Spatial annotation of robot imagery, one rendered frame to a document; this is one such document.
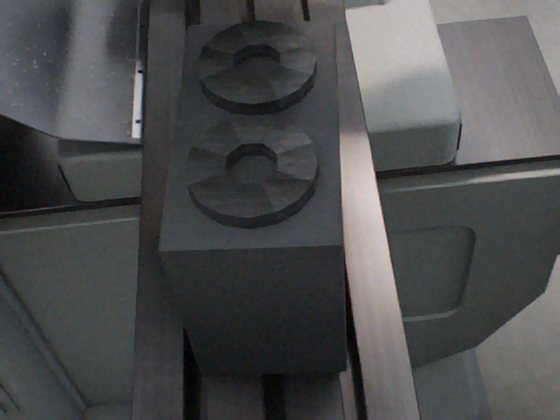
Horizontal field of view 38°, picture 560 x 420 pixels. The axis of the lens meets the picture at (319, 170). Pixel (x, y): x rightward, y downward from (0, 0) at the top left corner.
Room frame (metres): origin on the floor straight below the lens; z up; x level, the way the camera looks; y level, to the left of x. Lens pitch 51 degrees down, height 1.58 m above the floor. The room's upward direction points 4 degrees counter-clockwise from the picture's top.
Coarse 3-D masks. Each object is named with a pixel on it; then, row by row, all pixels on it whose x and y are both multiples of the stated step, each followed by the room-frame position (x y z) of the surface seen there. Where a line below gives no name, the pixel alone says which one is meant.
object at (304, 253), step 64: (192, 64) 0.47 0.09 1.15; (256, 64) 0.46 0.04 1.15; (320, 64) 0.46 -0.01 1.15; (192, 128) 0.40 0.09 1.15; (256, 128) 0.38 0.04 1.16; (320, 128) 0.39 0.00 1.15; (192, 192) 0.33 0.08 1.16; (256, 192) 0.33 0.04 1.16; (320, 192) 0.33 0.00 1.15; (192, 256) 0.29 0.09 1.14; (256, 256) 0.29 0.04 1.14; (320, 256) 0.29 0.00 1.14; (192, 320) 0.29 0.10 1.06; (256, 320) 0.29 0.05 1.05; (320, 320) 0.29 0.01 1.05
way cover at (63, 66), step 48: (0, 0) 0.78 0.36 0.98; (48, 0) 0.82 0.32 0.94; (96, 0) 0.86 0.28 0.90; (144, 0) 0.87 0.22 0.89; (0, 48) 0.70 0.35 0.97; (48, 48) 0.74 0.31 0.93; (96, 48) 0.77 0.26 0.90; (144, 48) 0.78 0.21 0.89; (0, 96) 0.64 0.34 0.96; (48, 96) 0.67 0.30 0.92; (96, 96) 0.69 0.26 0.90; (144, 96) 0.69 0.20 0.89
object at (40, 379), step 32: (0, 288) 0.60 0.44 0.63; (0, 320) 0.58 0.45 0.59; (32, 320) 0.61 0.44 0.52; (0, 352) 0.56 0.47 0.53; (32, 352) 0.59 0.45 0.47; (0, 384) 0.55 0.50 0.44; (32, 384) 0.56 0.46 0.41; (64, 384) 0.60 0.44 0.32; (0, 416) 0.54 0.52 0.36; (32, 416) 0.55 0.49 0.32; (64, 416) 0.57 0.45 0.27
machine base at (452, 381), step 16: (464, 352) 0.67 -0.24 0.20; (416, 368) 0.65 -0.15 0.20; (432, 368) 0.64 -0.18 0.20; (448, 368) 0.64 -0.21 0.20; (464, 368) 0.64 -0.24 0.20; (416, 384) 0.62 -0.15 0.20; (432, 384) 0.61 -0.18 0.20; (448, 384) 0.61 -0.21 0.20; (464, 384) 0.61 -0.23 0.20; (480, 384) 0.63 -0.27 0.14; (432, 400) 0.58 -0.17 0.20; (448, 400) 0.58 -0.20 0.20; (464, 400) 0.58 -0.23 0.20; (480, 400) 0.59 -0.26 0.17; (96, 416) 0.60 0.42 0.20; (112, 416) 0.59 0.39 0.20; (128, 416) 0.59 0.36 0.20; (432, 416) 0.56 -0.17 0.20; (448, 416) 0.55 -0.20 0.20; (464, 416) 0.55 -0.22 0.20; (480, 416) 0.55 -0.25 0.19
